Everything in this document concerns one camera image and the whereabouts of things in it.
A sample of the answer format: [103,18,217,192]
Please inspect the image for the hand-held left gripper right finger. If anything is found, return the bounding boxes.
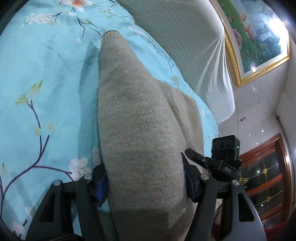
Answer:
[181,153,266,241]

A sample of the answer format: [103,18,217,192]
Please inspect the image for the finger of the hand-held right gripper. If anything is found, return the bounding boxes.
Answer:
[185,148,210,167]

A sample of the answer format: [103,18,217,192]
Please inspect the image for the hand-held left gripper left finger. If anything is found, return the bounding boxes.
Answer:
[25,163,109,241]

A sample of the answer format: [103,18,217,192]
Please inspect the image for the beige knitted sweater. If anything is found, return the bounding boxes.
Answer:
[97,30,205,241]

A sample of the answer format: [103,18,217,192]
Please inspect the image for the wooden glass door cabinet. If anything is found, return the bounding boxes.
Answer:
[238,133,293,224]

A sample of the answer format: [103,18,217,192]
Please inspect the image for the red rug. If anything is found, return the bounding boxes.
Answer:
[264,220,290,241]

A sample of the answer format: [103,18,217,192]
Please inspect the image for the white striped padded headboard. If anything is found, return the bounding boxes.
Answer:
[117,0,236,124]

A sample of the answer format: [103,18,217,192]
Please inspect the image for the blue floral bedsheet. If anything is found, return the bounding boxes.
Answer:
[0,0,220,239]

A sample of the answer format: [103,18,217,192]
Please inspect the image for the gold framed landscape painting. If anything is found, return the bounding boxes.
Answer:
[209,0,290,87]

